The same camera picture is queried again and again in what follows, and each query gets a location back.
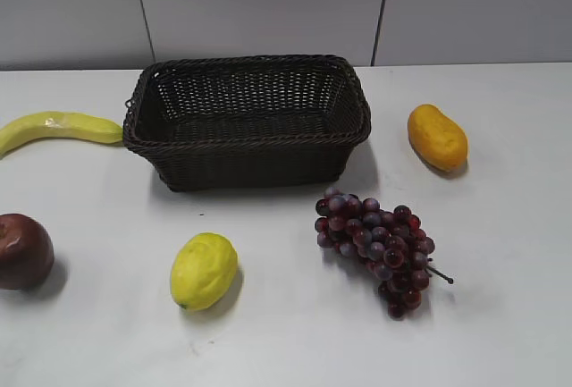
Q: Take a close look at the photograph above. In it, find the purple grape bunch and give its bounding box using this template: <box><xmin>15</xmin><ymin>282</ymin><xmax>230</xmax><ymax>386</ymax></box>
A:
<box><xmin>314</xmin><ymin>188</ymin><xmax>454</xmax><ymax>320</ymax></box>

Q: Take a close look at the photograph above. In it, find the yellow banana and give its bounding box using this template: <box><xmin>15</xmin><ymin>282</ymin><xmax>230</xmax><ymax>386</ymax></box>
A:
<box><xmin>1</xmin><ymin>111</ymin><xmax>123</xmax><ymax>157</ymax></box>

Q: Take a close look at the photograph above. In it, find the dark red apple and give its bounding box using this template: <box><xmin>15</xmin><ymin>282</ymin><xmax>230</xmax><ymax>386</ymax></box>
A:
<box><xmin>1</xmin><ymin>214</ymin><xmax>55</xmax><ymax>290</ymax></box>

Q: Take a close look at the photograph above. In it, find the black woven basket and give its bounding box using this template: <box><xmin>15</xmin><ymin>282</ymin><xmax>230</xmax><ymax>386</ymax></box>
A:
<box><xmin>123</xmin><ymin>55</ymin><xmax>371</xmax><ymax>192</ymax></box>

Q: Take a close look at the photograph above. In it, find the orange yellow mango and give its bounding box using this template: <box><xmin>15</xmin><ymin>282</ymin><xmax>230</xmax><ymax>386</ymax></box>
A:
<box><xmin>407</xmin><ymin>105</ymin><xmax>468</xmax><ymax>172</ymax></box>

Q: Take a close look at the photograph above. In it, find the yellow lemon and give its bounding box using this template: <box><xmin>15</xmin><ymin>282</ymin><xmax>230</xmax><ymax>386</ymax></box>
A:
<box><xmin>170</xmin><ymin>232</ymin><xmax>239</xmax><ymax>311</ymax></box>

